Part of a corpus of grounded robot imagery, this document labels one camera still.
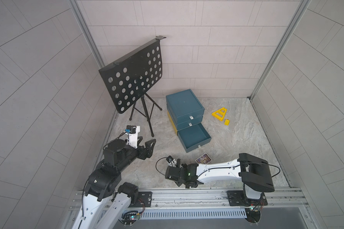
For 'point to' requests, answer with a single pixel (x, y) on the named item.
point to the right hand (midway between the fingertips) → (176, 176)
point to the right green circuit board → (252, 216)
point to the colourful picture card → (205, 159)
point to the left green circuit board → (129, 217)
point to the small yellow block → (227, 122)
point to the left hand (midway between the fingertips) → (151, 138)
